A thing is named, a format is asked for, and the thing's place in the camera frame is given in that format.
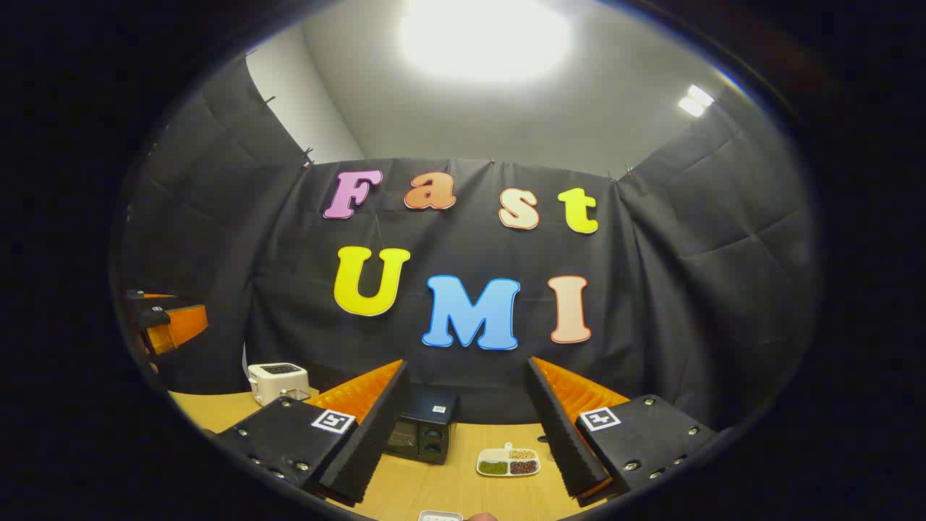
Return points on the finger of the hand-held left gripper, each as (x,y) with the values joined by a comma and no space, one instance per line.
(148,295)
(181,325)

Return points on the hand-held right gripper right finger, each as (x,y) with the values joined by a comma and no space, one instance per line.
(564,434)

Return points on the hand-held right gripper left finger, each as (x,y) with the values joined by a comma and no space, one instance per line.
(369,441)

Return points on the black electric oven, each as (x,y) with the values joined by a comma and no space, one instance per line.
(427,427)

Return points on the white divided dish of beans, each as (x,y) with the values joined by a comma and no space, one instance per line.
(499,456)

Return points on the white ribbed plate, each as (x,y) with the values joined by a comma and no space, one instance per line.
(440,517)

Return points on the white toaster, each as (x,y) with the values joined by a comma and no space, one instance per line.
(275,380)

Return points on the black backdrop cloth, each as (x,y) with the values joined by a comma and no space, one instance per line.
(470,246)

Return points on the small ceiling lamp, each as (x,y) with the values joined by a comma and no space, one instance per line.
(694,101)

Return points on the large ceiling lamp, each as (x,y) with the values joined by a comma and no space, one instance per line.
(485,36)

